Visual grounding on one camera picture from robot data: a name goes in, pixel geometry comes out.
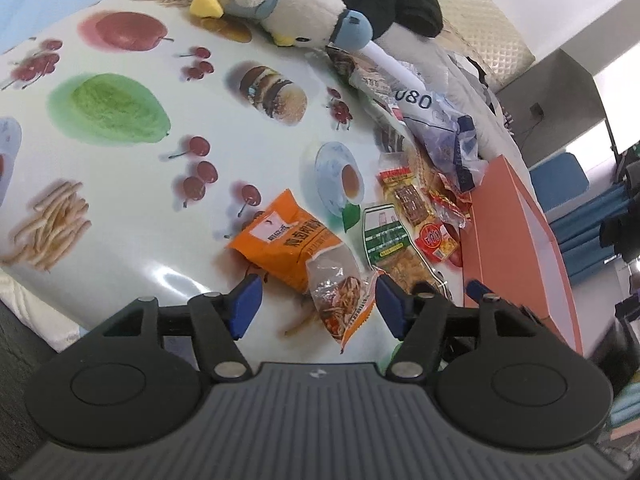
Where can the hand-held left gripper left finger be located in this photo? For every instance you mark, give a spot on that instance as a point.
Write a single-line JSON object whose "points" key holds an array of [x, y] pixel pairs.
{"points": [[247, 305]]}

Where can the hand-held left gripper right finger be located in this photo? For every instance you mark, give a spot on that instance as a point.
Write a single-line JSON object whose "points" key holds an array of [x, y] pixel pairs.
{"points": [[392, 307]]}

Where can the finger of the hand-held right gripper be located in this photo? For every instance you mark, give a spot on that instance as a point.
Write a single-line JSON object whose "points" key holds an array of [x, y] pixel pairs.
{"points": [[475, 290]]}

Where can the green label snack packet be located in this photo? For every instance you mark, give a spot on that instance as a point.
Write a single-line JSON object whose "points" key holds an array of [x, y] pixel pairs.
{"points": [[395, 255]]}

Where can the red bowl-print snack packet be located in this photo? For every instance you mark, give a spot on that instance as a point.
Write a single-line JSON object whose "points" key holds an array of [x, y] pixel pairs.
{"points": [[437, 242]]}

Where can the pink cardboard box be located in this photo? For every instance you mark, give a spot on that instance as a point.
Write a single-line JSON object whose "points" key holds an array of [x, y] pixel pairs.
{"points": [[520, 240]]}

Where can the orange clear snack packet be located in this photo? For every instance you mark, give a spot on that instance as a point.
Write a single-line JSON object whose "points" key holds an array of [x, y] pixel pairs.
{"points": [[300, 250]]}

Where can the orange red snack packet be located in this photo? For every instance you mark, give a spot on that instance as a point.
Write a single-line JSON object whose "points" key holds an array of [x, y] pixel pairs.
{"points": [[450, 202]]}

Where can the yellow edged brown snack packet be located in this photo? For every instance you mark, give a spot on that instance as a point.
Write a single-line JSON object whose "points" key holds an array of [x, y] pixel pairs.
{"points": [[407, 200]]}

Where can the blue curtain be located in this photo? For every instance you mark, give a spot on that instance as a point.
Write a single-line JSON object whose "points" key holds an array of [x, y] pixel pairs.
{"points": [[580, 240]]}

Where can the blue chair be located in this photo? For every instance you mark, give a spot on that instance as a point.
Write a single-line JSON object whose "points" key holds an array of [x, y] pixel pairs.
{"points": [[560, 180]]}

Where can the blue transparent plastic bag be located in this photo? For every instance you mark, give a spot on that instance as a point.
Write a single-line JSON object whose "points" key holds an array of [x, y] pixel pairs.
{"points": [[445, 145]]}

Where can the hanging dark clothes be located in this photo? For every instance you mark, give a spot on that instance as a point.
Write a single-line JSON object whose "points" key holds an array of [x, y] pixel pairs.
{"points": [[625, 200]]}

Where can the food-print tablecloth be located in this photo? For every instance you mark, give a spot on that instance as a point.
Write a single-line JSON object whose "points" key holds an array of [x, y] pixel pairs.
{"points": [[125, 170]]}

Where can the white brown snack packet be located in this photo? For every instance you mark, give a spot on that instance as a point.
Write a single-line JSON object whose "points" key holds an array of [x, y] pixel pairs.
{"points": [[362, 77]]}

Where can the cream padded headboard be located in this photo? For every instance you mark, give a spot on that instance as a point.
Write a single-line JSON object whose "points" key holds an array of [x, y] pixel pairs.
{"points": [[475, 15]]}

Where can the black wall plug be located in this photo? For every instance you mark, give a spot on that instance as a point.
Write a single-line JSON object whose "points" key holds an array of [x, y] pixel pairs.
{"points": [[537, 109]]}

